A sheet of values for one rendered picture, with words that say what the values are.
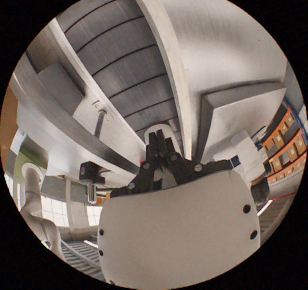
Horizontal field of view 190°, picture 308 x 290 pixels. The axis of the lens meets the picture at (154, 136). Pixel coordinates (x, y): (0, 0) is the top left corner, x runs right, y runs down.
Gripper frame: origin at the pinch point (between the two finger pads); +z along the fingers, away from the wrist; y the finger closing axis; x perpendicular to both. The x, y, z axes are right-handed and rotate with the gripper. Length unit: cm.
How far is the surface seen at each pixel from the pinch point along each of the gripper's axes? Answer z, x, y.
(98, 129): 5.3, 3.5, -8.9
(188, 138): 4.1, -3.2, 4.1
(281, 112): 93, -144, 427
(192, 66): 9.4, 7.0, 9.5
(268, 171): -3, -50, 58
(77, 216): -4, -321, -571
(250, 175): -1.5, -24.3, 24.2
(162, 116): 6.4, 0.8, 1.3
